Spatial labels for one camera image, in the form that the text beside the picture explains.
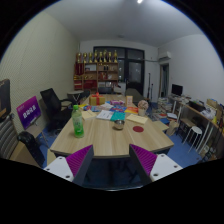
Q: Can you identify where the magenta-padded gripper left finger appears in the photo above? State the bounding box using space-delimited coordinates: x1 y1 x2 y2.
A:
43 144 95 187

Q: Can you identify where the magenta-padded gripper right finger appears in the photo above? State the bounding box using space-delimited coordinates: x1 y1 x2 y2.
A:
128 143 184 186

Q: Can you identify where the green tea bottle green cap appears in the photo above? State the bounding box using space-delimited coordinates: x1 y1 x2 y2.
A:
71 104 85 139

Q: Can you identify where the flat round red coaster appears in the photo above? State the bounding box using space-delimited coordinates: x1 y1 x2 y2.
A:
132 125 145 133

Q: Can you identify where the small steel cup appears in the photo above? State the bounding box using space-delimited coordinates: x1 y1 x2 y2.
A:
113 119 126 131

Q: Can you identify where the pale yellow paper sheet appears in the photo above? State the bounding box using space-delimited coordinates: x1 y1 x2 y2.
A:
81 109 98 120

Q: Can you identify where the black bag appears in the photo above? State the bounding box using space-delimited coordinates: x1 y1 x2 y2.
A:
17 130 46 168

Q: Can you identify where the teal book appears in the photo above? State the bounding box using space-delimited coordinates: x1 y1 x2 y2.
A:
110 111 127 122

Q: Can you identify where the orange book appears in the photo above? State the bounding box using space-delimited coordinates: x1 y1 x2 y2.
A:
124 106 139 115

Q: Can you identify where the flower bouquet in cup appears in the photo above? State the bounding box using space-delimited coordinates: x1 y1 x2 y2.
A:
137 99 150 117

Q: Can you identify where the black office chair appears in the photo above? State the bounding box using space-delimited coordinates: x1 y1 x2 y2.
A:
39 87 74 131

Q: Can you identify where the blue printed book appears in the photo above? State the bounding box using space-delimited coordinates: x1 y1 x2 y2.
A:
109 105 127 113

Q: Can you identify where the white round stool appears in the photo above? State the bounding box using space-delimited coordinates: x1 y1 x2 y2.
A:
182 125 203 154

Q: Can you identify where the tan upright carton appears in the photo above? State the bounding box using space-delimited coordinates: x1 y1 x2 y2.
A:
125 95 134 108

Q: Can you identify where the yellow gift box red ribbon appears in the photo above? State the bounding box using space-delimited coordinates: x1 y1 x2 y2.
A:
88 92 106 107

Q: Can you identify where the pink flat box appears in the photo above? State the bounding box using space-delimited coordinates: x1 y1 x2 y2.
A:
109 99 125 106

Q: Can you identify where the small round side table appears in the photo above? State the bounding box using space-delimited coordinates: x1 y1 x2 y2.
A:
67 89 85 104

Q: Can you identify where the purple sign board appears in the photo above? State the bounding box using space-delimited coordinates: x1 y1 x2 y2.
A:
16 95 42 130

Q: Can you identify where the cluttered wooden side desk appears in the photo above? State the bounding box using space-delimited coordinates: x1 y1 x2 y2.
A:
179 98 224 158

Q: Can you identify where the striped grey chair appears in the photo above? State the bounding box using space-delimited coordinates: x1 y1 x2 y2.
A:
0 114 19 160

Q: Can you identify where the black computer monitor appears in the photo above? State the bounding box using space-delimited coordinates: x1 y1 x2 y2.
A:
171 83 184 98

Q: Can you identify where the black framed glass door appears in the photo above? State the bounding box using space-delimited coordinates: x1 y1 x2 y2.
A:
93 46 146 95

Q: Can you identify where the wooden shelf unit with trophies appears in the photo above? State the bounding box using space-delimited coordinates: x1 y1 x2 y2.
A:
73 49 120 92

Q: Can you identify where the white wall air conditioner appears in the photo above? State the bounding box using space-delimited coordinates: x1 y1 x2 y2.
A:
157 50 173 62

